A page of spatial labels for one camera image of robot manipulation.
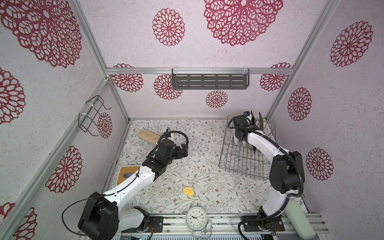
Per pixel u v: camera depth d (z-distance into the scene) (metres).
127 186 0.47
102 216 0.40
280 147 0.52
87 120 0.75
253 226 0.72
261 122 0.93
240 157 0.97
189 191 0.82
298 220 0.73
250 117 0.82
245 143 0.69
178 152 0.73
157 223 0.74
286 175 0.49
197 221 0.72
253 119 0.95
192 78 0.97
